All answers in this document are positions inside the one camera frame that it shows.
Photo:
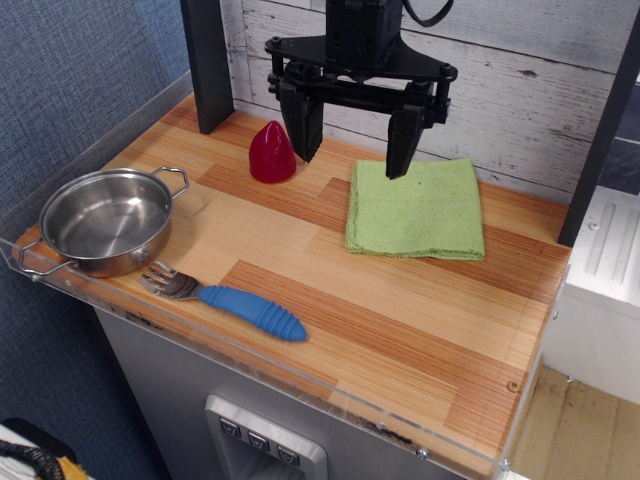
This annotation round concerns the black left vertical post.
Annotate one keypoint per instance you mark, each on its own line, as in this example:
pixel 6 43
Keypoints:
pixel 208 61

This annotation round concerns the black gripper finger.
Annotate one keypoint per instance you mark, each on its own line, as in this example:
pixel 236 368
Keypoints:
pixel 303 117
pixel 405 129

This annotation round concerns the blue handled metal fork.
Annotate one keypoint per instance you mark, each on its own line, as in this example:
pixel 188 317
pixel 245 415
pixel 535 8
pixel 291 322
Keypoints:
pixel 266 315

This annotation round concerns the black right vertical post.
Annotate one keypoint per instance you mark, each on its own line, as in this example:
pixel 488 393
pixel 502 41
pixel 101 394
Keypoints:
pixel 609 123

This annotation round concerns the red cone-shaped ball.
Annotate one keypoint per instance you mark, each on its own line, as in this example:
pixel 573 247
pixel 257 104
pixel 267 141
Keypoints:
pixel 271 156

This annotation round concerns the silver dispenser button panel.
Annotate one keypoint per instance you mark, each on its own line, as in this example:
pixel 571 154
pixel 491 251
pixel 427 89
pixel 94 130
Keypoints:
pixel 250 446

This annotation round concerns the stainless steel pot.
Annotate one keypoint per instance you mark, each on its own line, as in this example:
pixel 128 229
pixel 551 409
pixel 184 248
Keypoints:
pixel 110 222

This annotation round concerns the white toy sink counter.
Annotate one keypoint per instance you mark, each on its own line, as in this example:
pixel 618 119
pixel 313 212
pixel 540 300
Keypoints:
pixel 593 331

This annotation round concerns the green folded cloth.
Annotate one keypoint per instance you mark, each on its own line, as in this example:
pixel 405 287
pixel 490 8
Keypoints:
pixel 433 211

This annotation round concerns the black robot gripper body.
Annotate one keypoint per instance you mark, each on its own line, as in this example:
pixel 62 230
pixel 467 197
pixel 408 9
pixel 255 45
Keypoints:
pixel 361 61

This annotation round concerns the yellow object at corner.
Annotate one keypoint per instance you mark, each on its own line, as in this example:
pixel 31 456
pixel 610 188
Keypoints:
pixel 72 471

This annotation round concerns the black vertical post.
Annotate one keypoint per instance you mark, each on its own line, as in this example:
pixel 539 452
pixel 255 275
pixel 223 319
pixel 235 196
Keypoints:
pixel 609 123
pixel 208 61

